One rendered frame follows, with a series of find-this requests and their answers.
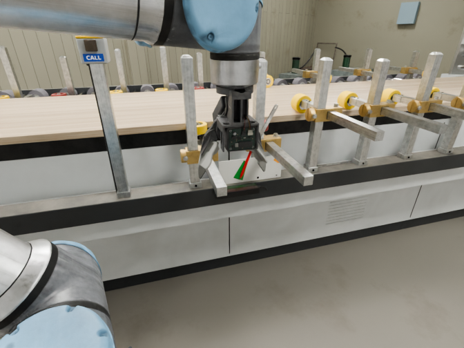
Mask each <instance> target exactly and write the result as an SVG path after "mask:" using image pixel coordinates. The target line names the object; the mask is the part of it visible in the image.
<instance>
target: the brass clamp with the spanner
mask: <svg viewBox="0 0 464 348"><path fill-rule="evenodd" d="M281 141H282V138H281V137H279V136H278V137H273V135H264V137H263V139H261V142H262V147H263V149H264V152H267V150H266V149H265V148H266V142H274V143H276V144H277V145H278V146H279V147H280V148H281Z"/></svg>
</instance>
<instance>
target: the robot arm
mask: <svg viewBox="0 0 464 348"><path fill-rule="evenodd" d="M262 7H263V2H262V0H0V28H11V29H18V30H31V31H39V32H53V33H60V34H68V35H81V36H89V37H103V38H110V39H123V40H131V41H135V43H136V44H137V45H139V46H147V47H149V48H152V47H155V46H171V47H179V48H193V49H200V50H208V51H210V70H211V83H212V84H214V85H216V93H218V94H221V95H224V96H221V97H220V99H219V101H218V103H217V105H216V107H215V109H214V111H213V113H212V116H213V123H212V125H211V127H210V128H209V129H208V130H207V131H206V132H205V134H204V136H203V139H202V145H201V149H200V158H199V163H198V175H199V178H200V179H201V178H202V176H203V174H204V173H205V172H206V170H207V169H208V168H209V166H210V165H211V162H212V159H213V156H214V155H215V154H216V153H217V152H218V151H219V146H218V144H219V143H218V142H217V140H218V137H219V139H220V148H221V149H222V152H224V147H225V149H226V150H227V151H228V152H231V151H246V150H250V151H252V152H253V156H254V158H256V159H257V161H258V165H259V166H260V168H261V169H262V170H263V172H265V170H266V163H268V161H267V160H266V158H265V154H264V149H263V147H262V142H261V135H260V132H259V123H258V122H257V121H256V120H255V119H254V118H252V116H250V115H249V100H250V99H251V94H252V93H253V85H256V84H257V83H258V75H259V68H261V67H262V64H261V63H259V61H260V32H261V16H262ZM0 336H1V337H2V339H1V340H0V348H117V346H116V342H115V337H114V333H113V327H112V323H111V320H110V314H109V310H108V304H107V300H106V294H105V291H104V284H103V280H102V271H101V268H100V265H99V263H98V261H97V259H96V257H95V256H94V254H93V252H92V251H91V250H89V249H87V248H86V247H85V246H84V245H82V244H79V243H76V242H71V241H65V240H60V241H53V242H50V241H48V240H46V239H38V240H33V241H29V242H24V241H22V240H20V239H18V238H16V237H15V236H13V235H10V234H9V233H7V232H5V231H4V230H2V229H0Z"/></svg>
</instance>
